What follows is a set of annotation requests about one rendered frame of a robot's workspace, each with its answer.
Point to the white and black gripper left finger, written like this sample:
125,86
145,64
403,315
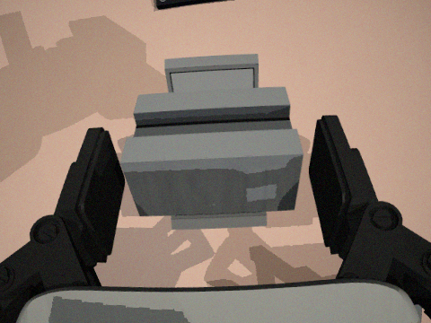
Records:
65,247

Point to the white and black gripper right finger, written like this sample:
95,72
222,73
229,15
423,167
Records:
366,233

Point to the dark grey block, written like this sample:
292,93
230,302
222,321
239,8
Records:
213,152

